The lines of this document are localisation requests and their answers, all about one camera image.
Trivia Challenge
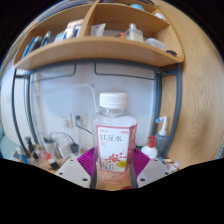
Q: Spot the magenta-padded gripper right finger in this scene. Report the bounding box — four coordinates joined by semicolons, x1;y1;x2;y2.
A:
129;147;172;189

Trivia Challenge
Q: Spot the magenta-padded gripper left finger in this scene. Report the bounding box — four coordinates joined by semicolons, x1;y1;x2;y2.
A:
54;147;98;190

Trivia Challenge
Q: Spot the clear drink bottle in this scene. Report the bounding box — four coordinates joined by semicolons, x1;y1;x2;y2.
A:
91;92;138;184

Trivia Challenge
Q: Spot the white pump bottle, red pump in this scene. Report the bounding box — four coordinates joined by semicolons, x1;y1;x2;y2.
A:
140;134;159;160

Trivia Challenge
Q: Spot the clear blue spray bottle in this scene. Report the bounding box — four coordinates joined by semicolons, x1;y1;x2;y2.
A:
154;115;169;158

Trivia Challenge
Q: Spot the wooden shelf unit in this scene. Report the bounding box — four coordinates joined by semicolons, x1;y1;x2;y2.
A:
13;0;185;71

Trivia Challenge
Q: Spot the black plugged-in cable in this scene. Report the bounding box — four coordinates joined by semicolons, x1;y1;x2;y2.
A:
74;115;93;134

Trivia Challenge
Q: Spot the grey metal frame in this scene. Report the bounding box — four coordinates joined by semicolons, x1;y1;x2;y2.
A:
11;59;183;159

